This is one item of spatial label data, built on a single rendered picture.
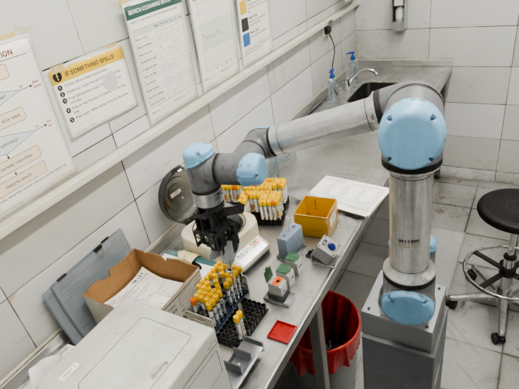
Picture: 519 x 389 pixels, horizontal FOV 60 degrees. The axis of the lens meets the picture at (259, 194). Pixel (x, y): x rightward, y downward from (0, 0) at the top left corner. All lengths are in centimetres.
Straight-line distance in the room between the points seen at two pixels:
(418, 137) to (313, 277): 81
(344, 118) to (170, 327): 61
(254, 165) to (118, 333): 49
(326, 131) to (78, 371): 74
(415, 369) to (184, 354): 68
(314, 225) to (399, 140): 88
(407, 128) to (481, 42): 259
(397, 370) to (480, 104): 246
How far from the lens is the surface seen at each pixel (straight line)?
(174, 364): 99
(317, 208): 179
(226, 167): 102
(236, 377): 127
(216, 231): 113
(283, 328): 140
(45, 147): 140
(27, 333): 153
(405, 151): 86
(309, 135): 105
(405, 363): 139
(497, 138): 364
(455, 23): 340
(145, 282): 159
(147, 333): 107
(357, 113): 102
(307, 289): 150
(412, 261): 103
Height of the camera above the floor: 191
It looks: 31 degrees down
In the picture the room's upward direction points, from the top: 10 degrees counter-clockwise
